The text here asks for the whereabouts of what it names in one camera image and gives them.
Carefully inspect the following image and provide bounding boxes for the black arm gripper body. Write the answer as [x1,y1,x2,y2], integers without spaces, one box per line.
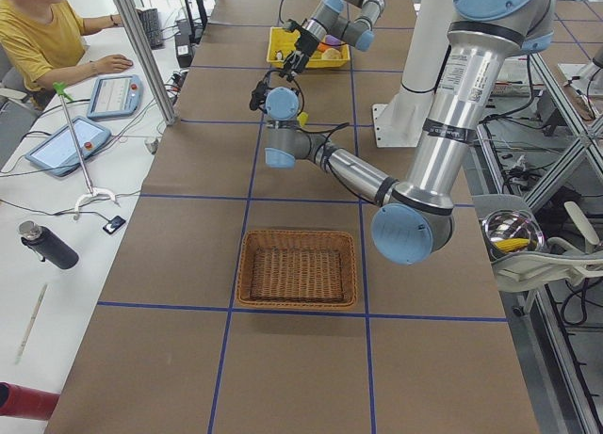
[284,19,319,65]

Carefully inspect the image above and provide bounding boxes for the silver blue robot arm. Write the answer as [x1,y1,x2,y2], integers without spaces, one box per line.
[284,0,385,73]
[250,0,556,265]

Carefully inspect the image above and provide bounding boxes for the yellow plastic basket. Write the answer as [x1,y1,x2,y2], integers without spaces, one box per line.
[267,27,350,69]

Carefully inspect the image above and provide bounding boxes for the brown wicker basket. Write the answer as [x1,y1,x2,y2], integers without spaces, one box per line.
[236,230,357,310]

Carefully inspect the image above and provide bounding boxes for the purple toy block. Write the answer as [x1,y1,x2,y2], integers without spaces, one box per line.
[324,35,341,47]

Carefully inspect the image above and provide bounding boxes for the beige bread toy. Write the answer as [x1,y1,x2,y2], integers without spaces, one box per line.
[321,48,342,60]

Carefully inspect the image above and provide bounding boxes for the black keyboard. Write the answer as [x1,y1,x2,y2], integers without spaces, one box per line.
[138,8,164,49]

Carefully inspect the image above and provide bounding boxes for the upper blue teach pendant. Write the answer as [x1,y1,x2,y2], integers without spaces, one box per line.
[87,74,142,120]

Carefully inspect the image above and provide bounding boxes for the blue teach pendant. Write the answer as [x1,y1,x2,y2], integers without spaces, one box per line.
[87,74,142,120]
[25,116,110,177]

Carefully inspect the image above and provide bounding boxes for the grabber reacher stick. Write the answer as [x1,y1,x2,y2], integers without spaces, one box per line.
[53,82,118,220]

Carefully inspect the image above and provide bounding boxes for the small black square device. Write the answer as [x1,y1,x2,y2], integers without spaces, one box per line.
[103,216,126,234]

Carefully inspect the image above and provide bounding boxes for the person in yellow shirt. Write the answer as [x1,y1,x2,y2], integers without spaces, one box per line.
[1,0,133,100]

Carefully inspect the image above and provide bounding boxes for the lower blue teach pendant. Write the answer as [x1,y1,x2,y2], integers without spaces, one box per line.
[25,116,110,177]

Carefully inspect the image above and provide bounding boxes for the white pot with corn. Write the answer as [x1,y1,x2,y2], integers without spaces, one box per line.
[481,209,546,261]

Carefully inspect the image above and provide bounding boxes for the black water bottle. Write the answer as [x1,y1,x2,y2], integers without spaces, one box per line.
[18,220,79,269]

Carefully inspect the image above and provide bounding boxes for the white office chair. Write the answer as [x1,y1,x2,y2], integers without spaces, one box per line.
[473,194,602,313]

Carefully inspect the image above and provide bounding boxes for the thin pencil stick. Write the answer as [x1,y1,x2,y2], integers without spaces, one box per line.
[14,282,48,365]

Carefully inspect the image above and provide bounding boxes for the red cylinder object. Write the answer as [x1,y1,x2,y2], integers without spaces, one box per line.
[1,382,60,421]

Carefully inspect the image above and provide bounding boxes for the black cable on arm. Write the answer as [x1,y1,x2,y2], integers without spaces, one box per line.
[263,66,352,171]

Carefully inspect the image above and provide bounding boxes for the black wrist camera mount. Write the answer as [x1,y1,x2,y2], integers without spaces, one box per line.
[249,70,273,114]

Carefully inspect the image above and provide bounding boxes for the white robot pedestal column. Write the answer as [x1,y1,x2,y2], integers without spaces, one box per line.
[373,0,454,148]

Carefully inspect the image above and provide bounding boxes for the aluminium frame post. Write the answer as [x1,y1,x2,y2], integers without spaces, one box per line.
[113,0,176,126]

